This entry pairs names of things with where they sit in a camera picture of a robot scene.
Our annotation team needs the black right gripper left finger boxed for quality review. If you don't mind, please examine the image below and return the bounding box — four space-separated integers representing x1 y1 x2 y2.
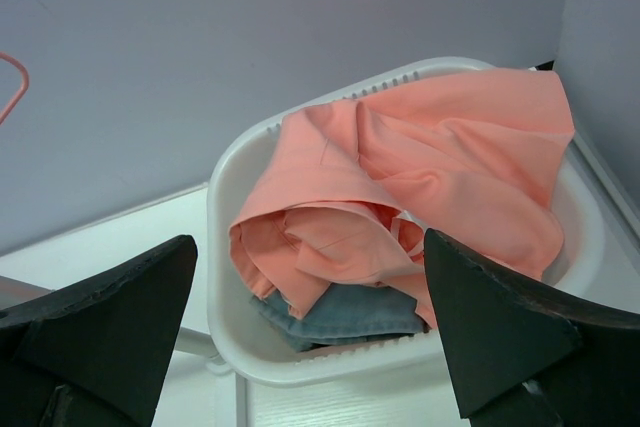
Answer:
1 235 198 426

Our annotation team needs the pink wire hanger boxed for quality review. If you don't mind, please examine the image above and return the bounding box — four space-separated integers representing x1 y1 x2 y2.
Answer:
0 52 30 124

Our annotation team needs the white plastic basket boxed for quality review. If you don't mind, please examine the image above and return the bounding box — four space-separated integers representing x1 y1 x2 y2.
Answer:
207 57 605 386

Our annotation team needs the blue denim garment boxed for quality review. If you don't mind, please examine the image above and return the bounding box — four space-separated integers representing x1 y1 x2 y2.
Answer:
251 284 429 352

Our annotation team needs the white clothes rack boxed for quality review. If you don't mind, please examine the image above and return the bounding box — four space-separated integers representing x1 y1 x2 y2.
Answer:
0 274 249 427

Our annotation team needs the coral orange garment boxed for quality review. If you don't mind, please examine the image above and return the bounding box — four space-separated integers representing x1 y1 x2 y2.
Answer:
229 68 574 327

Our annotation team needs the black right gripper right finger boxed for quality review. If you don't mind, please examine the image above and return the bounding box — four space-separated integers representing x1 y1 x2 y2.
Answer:
424 229 639 426

